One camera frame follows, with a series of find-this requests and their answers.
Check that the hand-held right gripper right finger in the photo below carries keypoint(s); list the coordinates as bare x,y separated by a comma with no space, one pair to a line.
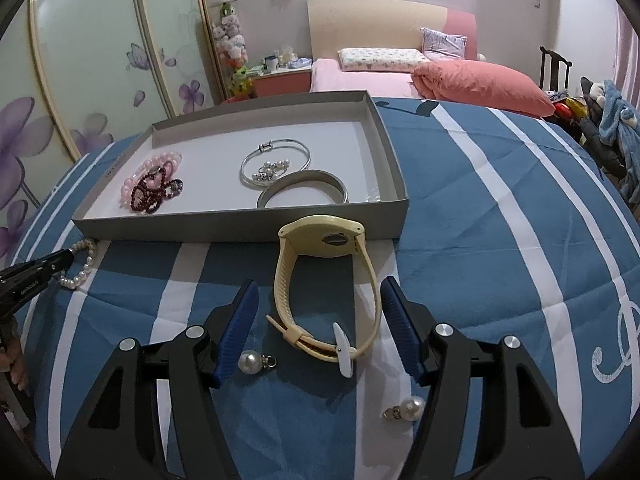
400,330

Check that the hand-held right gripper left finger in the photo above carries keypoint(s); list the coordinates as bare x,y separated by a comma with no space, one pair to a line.
236,335

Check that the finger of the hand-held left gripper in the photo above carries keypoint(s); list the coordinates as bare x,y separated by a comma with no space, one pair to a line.
45,262

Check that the grey cardboard tray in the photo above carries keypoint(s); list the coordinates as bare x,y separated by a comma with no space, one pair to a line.
225,220

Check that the yellow wristwatch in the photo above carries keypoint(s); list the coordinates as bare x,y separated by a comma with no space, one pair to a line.
325,235

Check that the thin silver bangle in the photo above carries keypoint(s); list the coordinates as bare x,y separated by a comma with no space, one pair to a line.
250,180

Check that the small pearl earring cluster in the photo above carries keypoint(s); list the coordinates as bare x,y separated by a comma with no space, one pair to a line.
270,170

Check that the wide grey cuff bangle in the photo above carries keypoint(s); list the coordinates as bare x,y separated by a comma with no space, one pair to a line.
305,176

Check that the person's left hand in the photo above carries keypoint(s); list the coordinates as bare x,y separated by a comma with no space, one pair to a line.
15,365

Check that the large pearl drop earring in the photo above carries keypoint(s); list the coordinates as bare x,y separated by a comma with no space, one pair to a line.
249,361
414,405

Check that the blue white striped blanket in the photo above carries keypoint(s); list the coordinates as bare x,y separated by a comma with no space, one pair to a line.
480,240

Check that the floral sliding door wardrobe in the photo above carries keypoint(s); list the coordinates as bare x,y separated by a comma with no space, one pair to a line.
85,60

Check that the pink bed sheet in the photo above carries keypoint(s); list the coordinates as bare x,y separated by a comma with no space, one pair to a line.
350,80

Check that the pink duvet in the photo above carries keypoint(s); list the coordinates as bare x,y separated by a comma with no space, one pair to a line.
480,87

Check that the pink nightstand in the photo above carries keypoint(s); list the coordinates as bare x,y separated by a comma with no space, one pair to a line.
282,82

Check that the white patterned pillow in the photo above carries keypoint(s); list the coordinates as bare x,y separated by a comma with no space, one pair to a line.
380,59

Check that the white cup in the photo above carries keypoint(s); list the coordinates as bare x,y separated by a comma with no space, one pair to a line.
271,64

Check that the blue cloth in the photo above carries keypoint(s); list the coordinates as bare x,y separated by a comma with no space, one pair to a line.
300,63

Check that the red yellow toy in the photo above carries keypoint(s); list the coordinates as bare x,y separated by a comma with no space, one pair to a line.
570,107

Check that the tissue box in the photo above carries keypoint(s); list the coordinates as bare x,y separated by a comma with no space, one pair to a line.
288,55

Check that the lilac printed pillow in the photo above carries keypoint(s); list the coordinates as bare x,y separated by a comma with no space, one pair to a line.
444,44

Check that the plush toy tube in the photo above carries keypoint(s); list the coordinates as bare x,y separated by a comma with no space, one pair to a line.
230,40

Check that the blue plush garment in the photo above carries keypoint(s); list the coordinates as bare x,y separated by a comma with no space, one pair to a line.
617,125

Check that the dark wooden chair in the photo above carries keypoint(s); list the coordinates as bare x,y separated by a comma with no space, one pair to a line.
552,67

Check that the grey plush toy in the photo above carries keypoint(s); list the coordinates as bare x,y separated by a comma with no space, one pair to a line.
592,91

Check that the beige pink headboard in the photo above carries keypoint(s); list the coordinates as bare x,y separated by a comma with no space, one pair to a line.
370,22

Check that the pink curtain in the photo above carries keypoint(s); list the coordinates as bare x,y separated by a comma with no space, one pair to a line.
629,45

